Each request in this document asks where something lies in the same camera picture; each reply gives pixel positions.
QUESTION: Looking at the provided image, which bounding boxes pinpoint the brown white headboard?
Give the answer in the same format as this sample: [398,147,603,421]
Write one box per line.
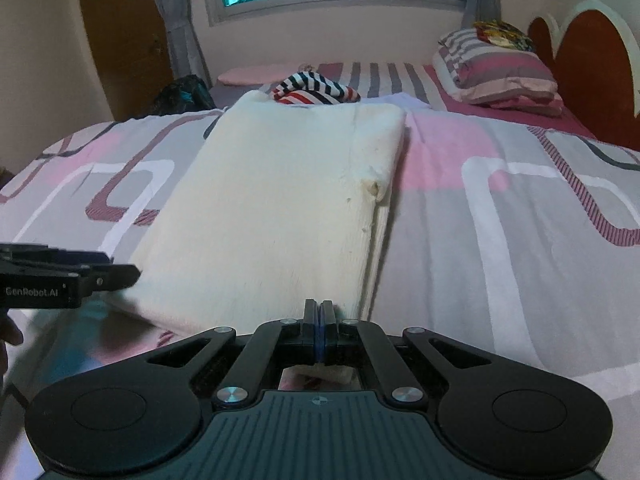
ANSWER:
[527,0,640,151]

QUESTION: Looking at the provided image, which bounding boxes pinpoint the striped pink grey pillow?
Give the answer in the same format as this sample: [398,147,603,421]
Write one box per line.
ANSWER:
[432,27,566,118]

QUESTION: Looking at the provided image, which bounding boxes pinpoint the patterned gold red cushion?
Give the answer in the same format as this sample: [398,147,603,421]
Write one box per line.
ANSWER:
[472,21,536,52]

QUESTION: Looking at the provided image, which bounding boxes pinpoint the striped pink bed sheet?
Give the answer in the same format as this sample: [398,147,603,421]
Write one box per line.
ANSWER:
[207,61,596,138]

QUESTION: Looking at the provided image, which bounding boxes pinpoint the light pink folded cloth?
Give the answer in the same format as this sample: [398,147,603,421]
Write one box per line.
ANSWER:
[360,92,432,109]

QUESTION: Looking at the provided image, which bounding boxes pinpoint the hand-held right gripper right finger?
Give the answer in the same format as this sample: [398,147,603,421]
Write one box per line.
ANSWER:
[320,300,494,407]

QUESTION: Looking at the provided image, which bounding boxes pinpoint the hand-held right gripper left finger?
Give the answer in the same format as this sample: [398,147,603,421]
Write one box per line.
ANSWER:
[145,299,319,408]

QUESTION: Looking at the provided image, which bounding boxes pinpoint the red black striped clothes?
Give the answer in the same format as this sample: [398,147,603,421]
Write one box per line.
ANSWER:
[271,72,362,106]

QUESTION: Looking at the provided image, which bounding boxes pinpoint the pink grey patterned blanket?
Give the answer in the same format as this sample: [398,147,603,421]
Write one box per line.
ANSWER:
[0,107,640,480]

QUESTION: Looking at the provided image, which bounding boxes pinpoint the black bag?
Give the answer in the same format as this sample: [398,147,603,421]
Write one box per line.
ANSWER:
[150,75,218,116]

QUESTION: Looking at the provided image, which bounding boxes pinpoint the brown wooden door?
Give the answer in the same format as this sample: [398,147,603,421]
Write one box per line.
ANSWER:
[75,0,176,121]

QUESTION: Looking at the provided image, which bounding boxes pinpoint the cream cloth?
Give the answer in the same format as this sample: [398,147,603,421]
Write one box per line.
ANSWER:
[117,90,408,388]

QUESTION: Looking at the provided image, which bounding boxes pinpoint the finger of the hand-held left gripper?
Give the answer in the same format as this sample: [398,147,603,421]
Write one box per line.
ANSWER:
[79,263,142,294]
[47,247,112,267]

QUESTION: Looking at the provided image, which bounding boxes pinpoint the person's left hand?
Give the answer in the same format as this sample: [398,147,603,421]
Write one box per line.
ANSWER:
[0,310,25,391]

